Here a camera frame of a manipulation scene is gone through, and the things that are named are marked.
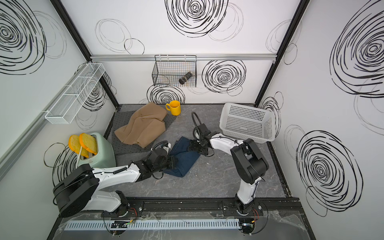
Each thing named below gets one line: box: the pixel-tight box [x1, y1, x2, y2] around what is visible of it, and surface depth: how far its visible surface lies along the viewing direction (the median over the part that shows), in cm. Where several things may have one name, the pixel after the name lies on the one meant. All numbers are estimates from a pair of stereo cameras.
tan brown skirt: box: [114, 102, 168, 148], surface depth 102 cm
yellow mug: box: [166, 100, 181, 116], surface depth 113 cm
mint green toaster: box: [78, 132, 116, 169], surface depth 78 cm
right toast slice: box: [79, 133, 98, 155], surface depth 78 cm
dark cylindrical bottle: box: [179, 71, 193, 85], surface depth 93 cm
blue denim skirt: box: [162, 136, 201, 178], surface depth 87 cm
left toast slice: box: [68, 134, 90, 158], surface depth 75 cm
